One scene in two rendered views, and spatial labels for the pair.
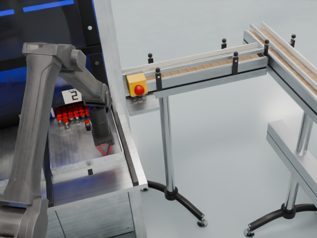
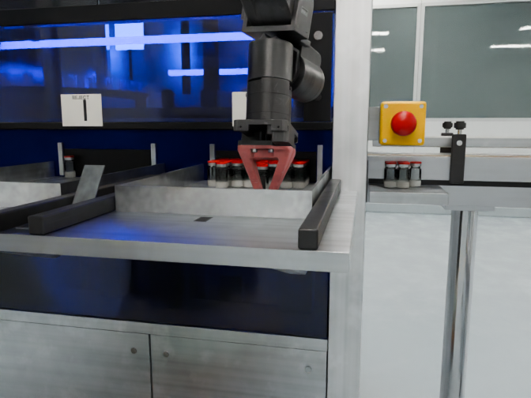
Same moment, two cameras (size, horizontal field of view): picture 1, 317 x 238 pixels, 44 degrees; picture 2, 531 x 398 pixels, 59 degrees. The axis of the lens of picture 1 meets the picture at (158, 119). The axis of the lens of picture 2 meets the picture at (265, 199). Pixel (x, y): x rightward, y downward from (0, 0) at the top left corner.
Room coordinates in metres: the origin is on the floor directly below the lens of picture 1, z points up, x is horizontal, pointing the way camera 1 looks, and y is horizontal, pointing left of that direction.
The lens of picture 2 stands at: (0.48, -0.04, 0.99)
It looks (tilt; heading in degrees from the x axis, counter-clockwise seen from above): 9 degrees down; 24
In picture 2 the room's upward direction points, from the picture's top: straight up
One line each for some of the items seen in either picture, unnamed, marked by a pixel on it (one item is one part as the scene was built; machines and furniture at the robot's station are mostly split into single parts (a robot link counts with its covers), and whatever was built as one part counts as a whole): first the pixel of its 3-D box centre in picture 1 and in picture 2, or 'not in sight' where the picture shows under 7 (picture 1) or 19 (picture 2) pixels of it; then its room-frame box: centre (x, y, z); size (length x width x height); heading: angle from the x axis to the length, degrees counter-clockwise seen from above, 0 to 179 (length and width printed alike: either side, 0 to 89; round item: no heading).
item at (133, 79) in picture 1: (136, 83); (401, 123); (1.32, 0.07, 0.99); 0.08 x 0.07 x 0.07; 12
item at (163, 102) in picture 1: (167, 149); (453, 378); (1.49, -0.03, 0.46); 0.09 x 0.09 x 0.77; 12
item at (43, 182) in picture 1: (39, 182); (65, 193); (0.91, 0.42, 0.91); 0.14 x 0.03 x 0.06; 12
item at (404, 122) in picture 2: (138, 89); (403, 123); (1.28, 0.07, 0.99); 0.04 x 0.04 x 0.04; 12
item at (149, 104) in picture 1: (141, 102); (404, 192); (1.37, 0.07, 0.87); 0.14 x 0.13 x 0.02; 12
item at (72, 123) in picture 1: (80, 119); (255, 174); (1.24, 0.31, 0.90); 0.18 x 0.02 x 0.05; 102
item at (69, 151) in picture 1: (83, 133); (242, 184); (1.16, 0.30, 0.90); 0.34 x 0.26 x 0.04; 12
